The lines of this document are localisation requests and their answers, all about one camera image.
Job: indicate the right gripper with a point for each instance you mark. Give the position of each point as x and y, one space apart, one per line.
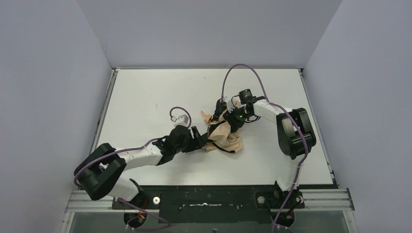
226 116

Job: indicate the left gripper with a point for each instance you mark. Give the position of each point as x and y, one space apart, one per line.
192 141

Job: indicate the beige folding umbrella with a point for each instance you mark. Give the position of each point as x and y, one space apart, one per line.
218 134

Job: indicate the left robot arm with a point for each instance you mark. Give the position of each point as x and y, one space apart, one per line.
100 174

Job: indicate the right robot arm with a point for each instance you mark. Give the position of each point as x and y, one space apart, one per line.
295 133

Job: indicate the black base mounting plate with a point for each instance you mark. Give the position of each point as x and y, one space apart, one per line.
219 204

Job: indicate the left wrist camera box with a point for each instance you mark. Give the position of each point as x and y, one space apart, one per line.
182 120

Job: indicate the aluminium frame rail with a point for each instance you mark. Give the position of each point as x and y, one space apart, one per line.
328 209

